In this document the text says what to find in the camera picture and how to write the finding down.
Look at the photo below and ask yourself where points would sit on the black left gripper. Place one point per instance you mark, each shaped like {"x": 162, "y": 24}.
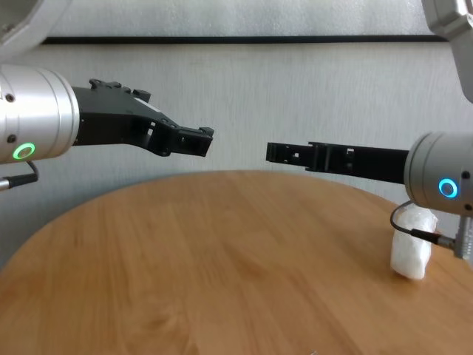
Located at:
{"x": 114, "y": 118}

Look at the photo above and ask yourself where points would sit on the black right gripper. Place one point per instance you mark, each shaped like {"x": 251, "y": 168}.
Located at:
{"x": 377, "y": 161}

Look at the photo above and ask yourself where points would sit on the white plastic-wrapped sandbag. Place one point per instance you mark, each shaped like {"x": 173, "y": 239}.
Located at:
{"x": 412, "y": 247}

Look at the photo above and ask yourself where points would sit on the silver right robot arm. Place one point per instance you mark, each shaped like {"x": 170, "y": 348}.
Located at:
{"x": 439, "y": 174}

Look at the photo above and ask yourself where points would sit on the black wall rail strip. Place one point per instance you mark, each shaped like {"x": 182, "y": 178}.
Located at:
{"x": 244, "y": 39}

